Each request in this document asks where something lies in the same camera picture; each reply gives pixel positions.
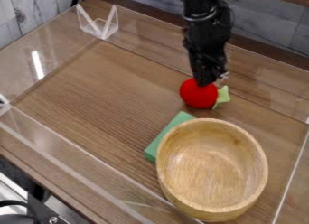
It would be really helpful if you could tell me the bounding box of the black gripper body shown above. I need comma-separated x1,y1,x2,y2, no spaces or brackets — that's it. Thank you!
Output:
184,10,234,64

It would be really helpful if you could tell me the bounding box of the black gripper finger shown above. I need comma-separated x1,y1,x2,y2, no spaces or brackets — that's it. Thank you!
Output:
190,54,217,87
210,56,229,83

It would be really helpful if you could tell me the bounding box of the red plush strawberry fruit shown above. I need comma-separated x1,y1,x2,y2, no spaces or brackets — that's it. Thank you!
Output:
180,79,230,109

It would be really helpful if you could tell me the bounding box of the wooden bowl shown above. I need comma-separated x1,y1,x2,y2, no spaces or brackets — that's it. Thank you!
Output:
155,118,269,222

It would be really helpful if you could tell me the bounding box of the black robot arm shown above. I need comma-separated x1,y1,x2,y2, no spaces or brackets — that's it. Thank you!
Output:
181,0,233,87

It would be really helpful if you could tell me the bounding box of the green rectangular block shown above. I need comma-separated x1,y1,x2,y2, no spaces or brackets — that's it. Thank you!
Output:
142,110,197,164

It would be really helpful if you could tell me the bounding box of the black clamp under table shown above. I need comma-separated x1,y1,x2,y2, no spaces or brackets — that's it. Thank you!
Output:
27,191,66,224

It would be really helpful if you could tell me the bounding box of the clear acrylic enclosure wall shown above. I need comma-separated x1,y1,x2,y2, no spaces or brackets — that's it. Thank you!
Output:
0,3,309,224

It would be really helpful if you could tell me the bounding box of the black cable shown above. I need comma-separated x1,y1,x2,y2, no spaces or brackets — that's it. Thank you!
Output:
0,199,42,224

